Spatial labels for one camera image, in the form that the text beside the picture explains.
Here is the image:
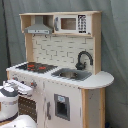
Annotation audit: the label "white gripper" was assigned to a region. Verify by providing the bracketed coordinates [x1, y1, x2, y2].
[3, 79, 33, 96]

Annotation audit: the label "oven door with handle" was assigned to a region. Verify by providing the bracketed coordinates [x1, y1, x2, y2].
[18, 97, 37, 121]

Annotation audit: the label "white microwave door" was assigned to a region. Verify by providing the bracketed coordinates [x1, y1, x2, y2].
[54, 14, 92, 34]

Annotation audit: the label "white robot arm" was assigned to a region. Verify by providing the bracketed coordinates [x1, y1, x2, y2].
[0, 79, 37, 128]

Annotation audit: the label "wooden toy kitchen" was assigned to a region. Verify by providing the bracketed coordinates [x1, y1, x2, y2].
[7, 11, 114, 128]

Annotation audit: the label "black stovetop red burners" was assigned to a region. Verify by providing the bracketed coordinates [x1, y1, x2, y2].
[18, 62, 55, 73]

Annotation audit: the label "grey toy sink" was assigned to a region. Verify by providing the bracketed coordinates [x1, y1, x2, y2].
[52, 68, 92, 81]

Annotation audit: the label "white dishwasher cabinet door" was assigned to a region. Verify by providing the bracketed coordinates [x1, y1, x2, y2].
[45, 81, 82, 128]

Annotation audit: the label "grey range hood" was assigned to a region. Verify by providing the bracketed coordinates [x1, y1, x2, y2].
[24, 16, 53, 34]

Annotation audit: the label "black toy faucet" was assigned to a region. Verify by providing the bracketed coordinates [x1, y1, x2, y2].
[75, 51, 93, 70]

